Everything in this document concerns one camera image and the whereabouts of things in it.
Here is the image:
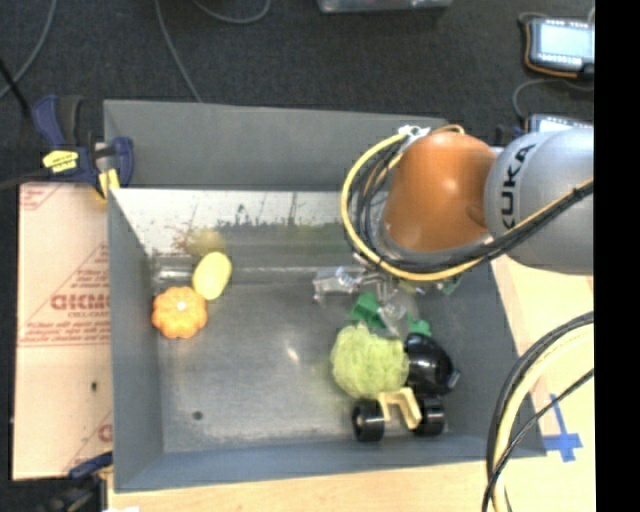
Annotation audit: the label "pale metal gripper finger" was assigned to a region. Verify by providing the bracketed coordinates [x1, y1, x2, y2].
[319, 266, 368, 286]
[312, 278, 357, 306]

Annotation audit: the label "green plastic toy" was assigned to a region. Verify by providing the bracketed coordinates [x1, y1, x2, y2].
[348, 291, 433, 338]

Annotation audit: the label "clear plastic piece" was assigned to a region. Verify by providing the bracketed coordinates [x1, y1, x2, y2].
[378, 293, 420, 342]

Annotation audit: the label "light green toy lettuce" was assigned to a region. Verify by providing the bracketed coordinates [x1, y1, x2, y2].
[328, 322, 411, 401]

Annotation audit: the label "grey metal bin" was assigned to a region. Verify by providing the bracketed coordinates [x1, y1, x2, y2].
[103, 99, 547, 494]

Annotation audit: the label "black glossy rounded toy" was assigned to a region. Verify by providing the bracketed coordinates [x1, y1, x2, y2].
[403, 332, 462, 397]

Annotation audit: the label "yellow toy lemon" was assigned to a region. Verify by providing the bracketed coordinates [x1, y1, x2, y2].
[191, 250, 234, 302]

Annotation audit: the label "cream toy cart black wheels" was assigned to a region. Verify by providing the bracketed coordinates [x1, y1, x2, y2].
[350, 387, 447, 443]

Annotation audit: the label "orange toy pumpkin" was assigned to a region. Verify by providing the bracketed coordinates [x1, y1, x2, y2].
[151, 285, 209, 341]

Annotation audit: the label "brown cardboard board red print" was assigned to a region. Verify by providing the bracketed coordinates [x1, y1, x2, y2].
[11, 181, 115, 481]

